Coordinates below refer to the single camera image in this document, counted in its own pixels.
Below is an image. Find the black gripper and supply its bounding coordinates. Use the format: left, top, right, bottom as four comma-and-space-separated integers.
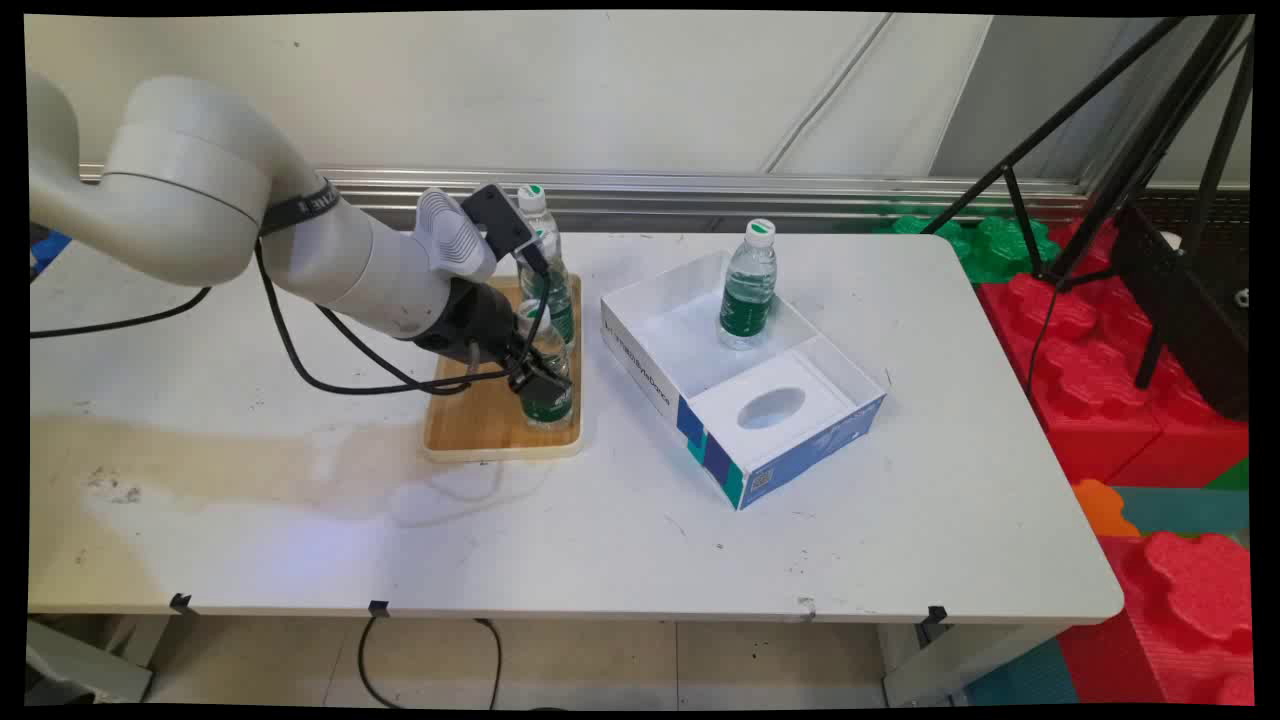
413, 278, 568, 397

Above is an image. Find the green label water bottle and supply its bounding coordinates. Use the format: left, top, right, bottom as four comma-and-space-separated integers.
514, 300, 576, 432
717, 218, 779, 352
520, 255, 578, 348
515, 184, 562, 273

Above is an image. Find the wooden tray with cream rim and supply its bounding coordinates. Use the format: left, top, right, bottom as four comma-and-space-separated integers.
422, 275, 585, 464

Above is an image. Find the white and blue cardboard box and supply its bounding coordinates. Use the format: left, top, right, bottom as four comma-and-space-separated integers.
600, 250, 889, 511

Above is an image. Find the green foam block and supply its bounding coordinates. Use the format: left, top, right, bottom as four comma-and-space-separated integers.
878, 214, 1062, 285

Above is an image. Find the blue foam block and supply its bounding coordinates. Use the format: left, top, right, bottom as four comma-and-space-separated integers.
29, 228, 73, 279

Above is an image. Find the grey table leg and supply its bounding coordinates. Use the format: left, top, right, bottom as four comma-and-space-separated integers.
28, 618, 156, 704
882, 624, 1066, 708

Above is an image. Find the large red foam block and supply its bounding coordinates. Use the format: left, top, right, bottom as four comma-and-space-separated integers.
978, 218, 1250, 488

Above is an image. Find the teal floor mat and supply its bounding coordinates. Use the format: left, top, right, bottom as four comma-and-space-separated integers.
963, 638, 1081, 707

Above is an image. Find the orange foam piece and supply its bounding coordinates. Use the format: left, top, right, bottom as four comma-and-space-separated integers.
1071, 479, 1142, 539

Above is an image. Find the black flat panel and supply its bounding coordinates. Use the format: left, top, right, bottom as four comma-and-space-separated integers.
1108, 204, 1251, 421

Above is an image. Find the black tripod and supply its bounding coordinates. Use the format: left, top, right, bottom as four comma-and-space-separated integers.
920, 14, 1255, 391

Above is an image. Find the teal foam mat strip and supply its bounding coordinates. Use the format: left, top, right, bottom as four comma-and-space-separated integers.
1113, 486, 1251, 538

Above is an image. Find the red foam block with knobs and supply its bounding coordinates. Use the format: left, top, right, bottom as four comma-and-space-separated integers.
1058, 530, 1256, 707

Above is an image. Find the long black cable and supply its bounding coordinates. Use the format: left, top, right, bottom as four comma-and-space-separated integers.
30, 240, 481, 397

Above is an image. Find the aluminium rail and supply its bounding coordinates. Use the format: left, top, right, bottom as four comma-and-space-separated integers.
78, 163, 1091, 219

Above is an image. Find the black velcro strap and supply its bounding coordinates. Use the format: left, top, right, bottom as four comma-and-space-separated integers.
260, 179, 342, 238

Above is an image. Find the black cable under table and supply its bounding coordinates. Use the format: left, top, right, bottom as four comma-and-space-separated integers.
357, 615, 503, 711

